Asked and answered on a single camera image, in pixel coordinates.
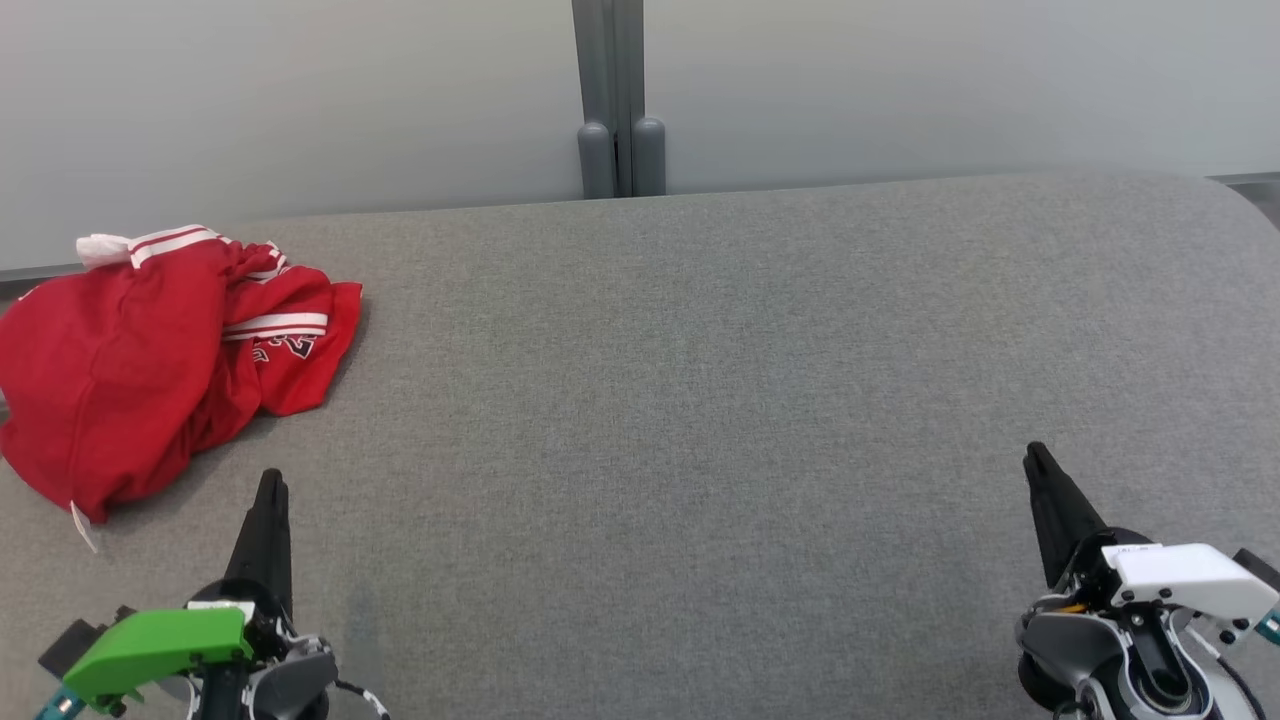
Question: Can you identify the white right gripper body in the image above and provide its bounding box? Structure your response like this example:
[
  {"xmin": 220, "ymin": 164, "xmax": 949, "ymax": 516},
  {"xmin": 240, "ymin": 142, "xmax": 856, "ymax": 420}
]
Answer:
[{"xmin": 1048, "ymin": 526, "xmax": 1280, "ymax": 627}]

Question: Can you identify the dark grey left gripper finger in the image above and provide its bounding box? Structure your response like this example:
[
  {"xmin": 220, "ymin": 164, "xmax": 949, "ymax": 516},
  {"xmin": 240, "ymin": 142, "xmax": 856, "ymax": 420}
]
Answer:
[{"xmin": 224, "ymin": 467, "xmax": 295, "ymax": 614}]

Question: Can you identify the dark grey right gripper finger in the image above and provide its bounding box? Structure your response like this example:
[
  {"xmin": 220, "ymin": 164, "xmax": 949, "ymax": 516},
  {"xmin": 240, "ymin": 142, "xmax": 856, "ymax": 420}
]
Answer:
[{"xmin": 1022, "ymin": 442, "xmax": 1108, "ymax": 590}]

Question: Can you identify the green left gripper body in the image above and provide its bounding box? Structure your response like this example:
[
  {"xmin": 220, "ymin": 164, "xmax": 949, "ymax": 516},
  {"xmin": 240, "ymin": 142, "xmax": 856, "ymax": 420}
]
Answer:
[{"xmin": 60, "ymin": 580, "xmax": 336, "ymax": 720}]

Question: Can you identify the red Bulls jersey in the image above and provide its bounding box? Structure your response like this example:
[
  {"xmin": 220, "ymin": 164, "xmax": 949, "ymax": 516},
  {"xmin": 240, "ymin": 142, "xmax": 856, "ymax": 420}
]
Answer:
[{"xmin": 0, "ymin": 225, "xmax": 263, "ymax": 553}]

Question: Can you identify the grey partition post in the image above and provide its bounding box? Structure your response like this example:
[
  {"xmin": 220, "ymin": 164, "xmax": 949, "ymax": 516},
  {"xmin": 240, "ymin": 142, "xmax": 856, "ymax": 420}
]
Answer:
[{"xmin": 570, "ymin": 0, "xmax": 668, "ymax": 199}]

